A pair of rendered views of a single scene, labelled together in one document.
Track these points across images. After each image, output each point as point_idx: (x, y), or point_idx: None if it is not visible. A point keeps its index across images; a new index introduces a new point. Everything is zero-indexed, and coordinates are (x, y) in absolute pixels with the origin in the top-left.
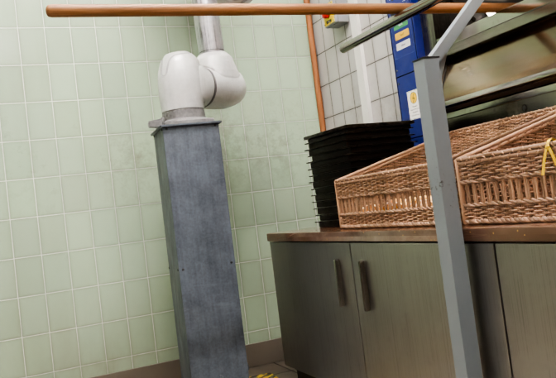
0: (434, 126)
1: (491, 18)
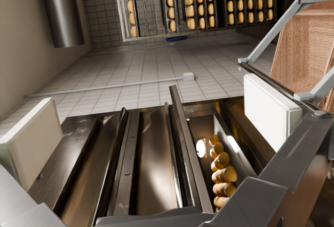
0: None
1: None
